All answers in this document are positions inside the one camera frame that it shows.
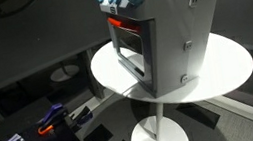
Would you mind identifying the white round table base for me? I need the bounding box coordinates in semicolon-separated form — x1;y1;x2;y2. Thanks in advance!
48;62;82;84

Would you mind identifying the orange oven door handle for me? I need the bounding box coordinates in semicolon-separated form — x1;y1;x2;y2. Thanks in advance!
106;12;143;39

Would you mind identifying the white grey toy stove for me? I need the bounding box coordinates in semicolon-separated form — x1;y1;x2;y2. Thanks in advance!
97;0;238;106

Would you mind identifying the white round pedestal table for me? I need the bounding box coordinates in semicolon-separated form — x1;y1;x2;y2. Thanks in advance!
86;20;253;141

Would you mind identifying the purple clamp with orange tip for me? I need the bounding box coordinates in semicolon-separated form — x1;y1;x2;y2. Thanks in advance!
33;102;72;137

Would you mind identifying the grey oven door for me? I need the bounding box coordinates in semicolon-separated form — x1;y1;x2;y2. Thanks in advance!
105;8;167;104

